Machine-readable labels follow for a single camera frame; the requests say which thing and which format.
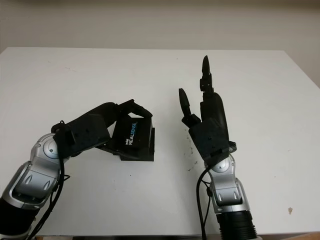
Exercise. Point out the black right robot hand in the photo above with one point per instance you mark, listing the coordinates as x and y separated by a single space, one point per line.
215 110

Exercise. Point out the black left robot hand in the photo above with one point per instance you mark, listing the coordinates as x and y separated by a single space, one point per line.
100 112

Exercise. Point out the black box lid RealSense print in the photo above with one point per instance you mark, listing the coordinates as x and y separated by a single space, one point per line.
140 135

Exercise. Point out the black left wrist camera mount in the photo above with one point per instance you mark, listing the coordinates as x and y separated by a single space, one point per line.
87 135

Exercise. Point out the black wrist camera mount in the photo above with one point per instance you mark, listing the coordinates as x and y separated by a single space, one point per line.
87 135
210 140

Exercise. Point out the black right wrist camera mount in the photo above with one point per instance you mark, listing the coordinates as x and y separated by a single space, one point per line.
210 140

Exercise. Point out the black camera box base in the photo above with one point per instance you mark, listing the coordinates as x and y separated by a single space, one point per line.
151 156

